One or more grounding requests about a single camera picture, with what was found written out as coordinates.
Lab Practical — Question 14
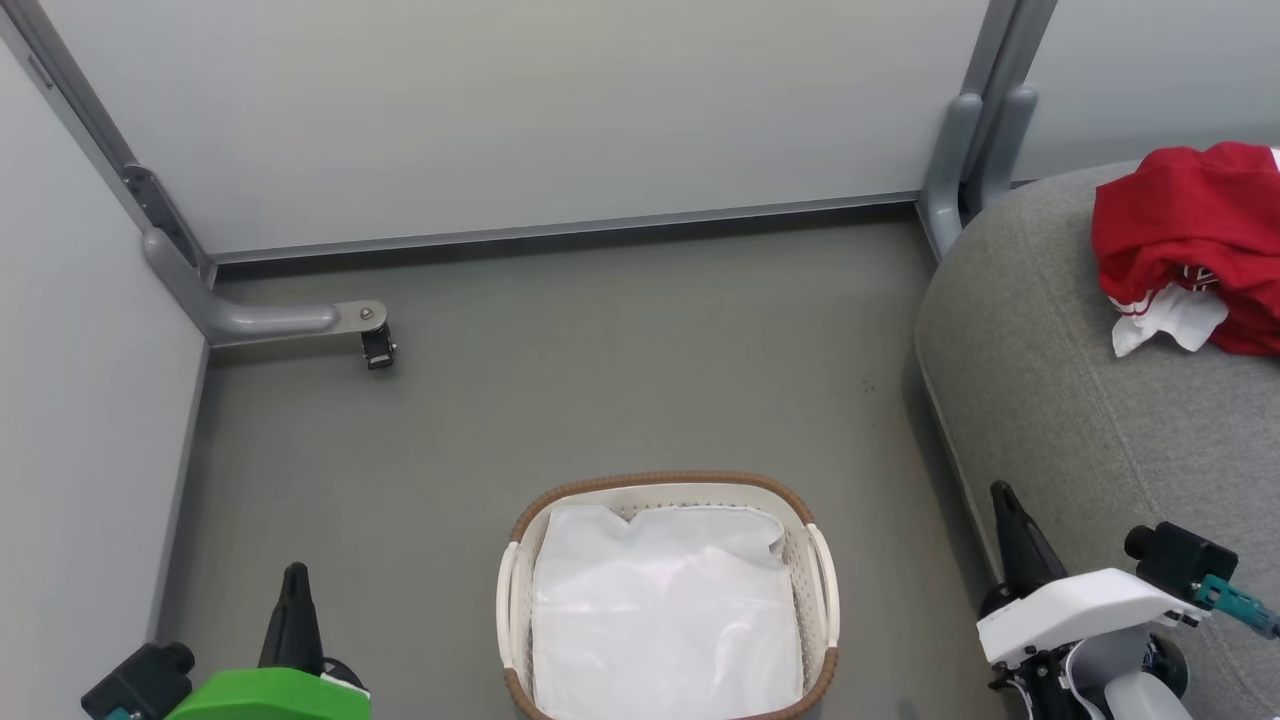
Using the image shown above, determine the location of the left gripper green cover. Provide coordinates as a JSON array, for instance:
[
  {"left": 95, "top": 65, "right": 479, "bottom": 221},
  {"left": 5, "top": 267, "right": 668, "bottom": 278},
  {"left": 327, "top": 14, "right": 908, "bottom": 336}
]
[{"left": 165, "top": 562, "right": 372, "bottom": 720}]

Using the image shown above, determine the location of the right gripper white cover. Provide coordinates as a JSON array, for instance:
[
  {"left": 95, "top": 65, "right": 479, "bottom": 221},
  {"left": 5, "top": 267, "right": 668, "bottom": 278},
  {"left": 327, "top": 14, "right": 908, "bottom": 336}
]
[{"left": 976, "top": 481, "right": 1203, "bottom": 669}]

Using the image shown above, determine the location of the red and white jersey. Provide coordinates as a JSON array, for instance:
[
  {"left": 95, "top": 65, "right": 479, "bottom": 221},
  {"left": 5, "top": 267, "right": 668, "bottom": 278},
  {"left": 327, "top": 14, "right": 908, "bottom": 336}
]
[{"left": 1090, "top": 141, "right": 1280, "bottom": 359}]

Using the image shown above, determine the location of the grey fabric sofa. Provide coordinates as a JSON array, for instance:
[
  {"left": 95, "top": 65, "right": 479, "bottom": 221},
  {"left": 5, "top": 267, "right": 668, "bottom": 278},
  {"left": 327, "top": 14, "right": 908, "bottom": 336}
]
[{"left": 913, "top": 160, "right": 1280, "bottom": 720}]

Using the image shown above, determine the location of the white laundry basket brown rim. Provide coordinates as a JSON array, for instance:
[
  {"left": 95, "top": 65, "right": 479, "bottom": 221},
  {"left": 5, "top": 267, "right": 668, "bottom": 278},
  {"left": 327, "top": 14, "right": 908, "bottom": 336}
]
[{"left": 495, "top": 470, "right": 842, "bottom": 720}]

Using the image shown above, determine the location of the grey partition foot single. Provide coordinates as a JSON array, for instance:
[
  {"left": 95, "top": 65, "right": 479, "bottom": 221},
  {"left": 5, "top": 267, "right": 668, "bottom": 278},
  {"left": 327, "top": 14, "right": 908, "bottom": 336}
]
[{"left": 141, "top": 228, "right": 389, "bottom": 347}]

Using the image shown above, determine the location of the white liner cloth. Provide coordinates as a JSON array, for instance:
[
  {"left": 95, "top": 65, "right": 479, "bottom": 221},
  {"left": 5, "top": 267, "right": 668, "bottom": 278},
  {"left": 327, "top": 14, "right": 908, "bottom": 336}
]
[{"left": 530, "top": 502, "right": 807, "bottom": 720}]

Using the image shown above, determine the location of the grey partition foot pair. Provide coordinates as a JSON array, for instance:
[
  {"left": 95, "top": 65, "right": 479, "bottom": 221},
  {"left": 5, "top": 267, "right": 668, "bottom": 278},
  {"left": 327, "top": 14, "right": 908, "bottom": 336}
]
[{"left": 917, "top": 85, "right": 1040, "bottom": 261}]

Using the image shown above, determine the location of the grey partition bottom rail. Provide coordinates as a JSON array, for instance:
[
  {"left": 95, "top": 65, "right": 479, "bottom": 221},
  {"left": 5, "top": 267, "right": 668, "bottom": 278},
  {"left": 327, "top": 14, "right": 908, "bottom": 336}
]
[{"left": 207, "top": 190, "right": 923, "bottom": 269}]

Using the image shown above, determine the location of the grey partition post plain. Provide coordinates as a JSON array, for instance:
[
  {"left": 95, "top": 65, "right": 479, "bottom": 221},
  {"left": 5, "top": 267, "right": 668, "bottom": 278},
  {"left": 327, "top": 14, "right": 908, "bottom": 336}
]
[{"left": 960, "top": 0, "right": 1061, "bottom": 186}]

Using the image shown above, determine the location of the grey partition post with hinge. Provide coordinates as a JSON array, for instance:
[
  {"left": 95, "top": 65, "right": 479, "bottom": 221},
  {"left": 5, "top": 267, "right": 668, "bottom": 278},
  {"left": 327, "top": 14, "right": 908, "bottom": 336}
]
[{"left": 0, "top": 0, "right": 216, "bottom": 286}]

